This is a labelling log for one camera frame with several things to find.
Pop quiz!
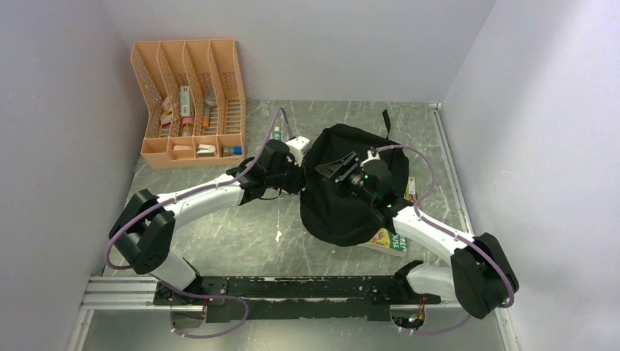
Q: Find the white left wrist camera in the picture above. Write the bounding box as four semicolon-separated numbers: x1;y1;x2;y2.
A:
285;136;311;159

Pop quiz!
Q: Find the lime green comic book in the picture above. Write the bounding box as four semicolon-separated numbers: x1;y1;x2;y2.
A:
404;176;418;203

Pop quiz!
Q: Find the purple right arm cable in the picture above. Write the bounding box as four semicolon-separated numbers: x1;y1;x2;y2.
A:
371;143;516;336

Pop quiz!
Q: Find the black student backpack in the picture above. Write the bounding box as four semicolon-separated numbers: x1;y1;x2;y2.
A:
300;124;411;246

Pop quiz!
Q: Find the white stapler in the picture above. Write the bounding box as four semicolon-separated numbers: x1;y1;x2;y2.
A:
196;144;217;157

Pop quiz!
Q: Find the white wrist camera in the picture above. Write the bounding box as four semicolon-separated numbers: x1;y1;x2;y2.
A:
285;136;311;159
360;149;381;167

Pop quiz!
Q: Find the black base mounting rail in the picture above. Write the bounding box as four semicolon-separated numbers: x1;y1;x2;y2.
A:
153;276;441;323

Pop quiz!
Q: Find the green treehouse book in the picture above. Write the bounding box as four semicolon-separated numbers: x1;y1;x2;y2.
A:
359;228;408;257

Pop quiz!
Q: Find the aluminium side rail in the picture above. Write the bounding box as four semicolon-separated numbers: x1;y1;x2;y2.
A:
428;103;475;234

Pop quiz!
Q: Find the tall white pink box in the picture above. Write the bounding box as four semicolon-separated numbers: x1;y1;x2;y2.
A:
179;86;191;117

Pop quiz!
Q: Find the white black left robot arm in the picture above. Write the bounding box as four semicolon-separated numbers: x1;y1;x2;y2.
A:
106;136;311;304

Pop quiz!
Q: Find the peach plastic desk organizer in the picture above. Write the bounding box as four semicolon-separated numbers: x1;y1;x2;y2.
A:
130;39;246;168

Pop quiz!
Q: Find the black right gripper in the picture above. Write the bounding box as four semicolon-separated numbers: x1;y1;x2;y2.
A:
314;152;376;206

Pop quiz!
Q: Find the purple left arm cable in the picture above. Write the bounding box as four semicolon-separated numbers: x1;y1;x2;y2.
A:
103;107;295;339

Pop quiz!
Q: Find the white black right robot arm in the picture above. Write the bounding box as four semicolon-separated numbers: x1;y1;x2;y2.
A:
315;153;518;319

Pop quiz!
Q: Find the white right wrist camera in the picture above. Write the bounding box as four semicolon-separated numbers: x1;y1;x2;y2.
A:
360;149;381;167

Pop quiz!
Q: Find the orange marker in organizer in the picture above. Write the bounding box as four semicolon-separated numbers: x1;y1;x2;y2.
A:
202;105;211;128

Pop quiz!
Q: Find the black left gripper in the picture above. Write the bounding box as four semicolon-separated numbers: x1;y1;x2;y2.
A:
266;154;309;195

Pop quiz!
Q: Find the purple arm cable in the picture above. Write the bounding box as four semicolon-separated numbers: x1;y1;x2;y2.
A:
103;107;295;339
371;143;516;336

